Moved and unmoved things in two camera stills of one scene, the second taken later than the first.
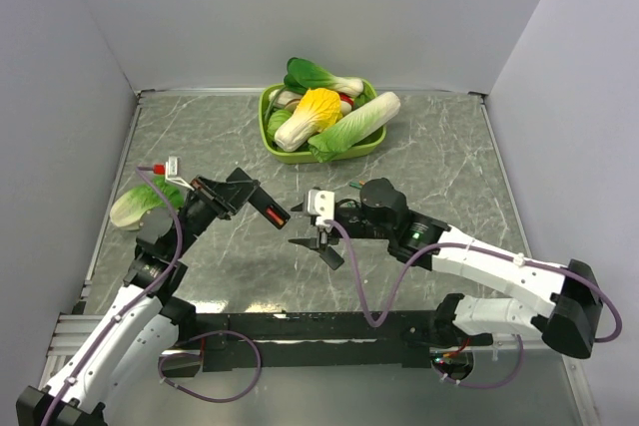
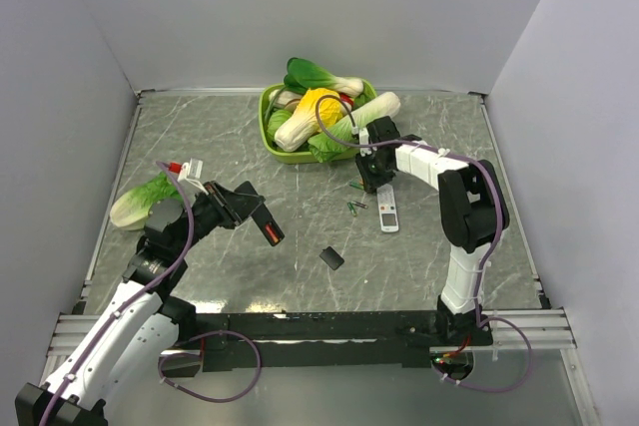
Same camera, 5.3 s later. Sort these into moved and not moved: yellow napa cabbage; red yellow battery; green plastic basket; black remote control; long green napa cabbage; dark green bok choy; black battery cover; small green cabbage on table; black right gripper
Moved: black remote control; black right gripper; red yellow battery
Not moved: small green cabbage on table; long green napa cabbage; green plastic basket; black battery cover; dark green bok choy; yellow napa cabbage
